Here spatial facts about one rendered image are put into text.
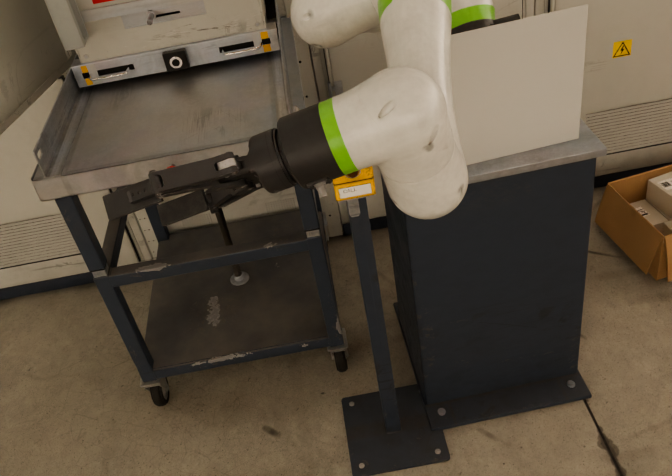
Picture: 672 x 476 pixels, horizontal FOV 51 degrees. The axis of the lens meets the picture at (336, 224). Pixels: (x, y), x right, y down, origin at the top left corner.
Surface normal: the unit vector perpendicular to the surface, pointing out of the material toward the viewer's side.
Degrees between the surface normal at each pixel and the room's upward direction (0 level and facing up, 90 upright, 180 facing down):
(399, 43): 40
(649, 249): 76
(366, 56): 90
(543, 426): 0
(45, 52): 90
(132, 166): 90
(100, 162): 0
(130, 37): 90
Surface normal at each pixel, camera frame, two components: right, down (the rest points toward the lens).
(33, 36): 0.97, 0.00
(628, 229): -0.96, 0.07
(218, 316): -0.15, -0.78
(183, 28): 0.11, 0.59
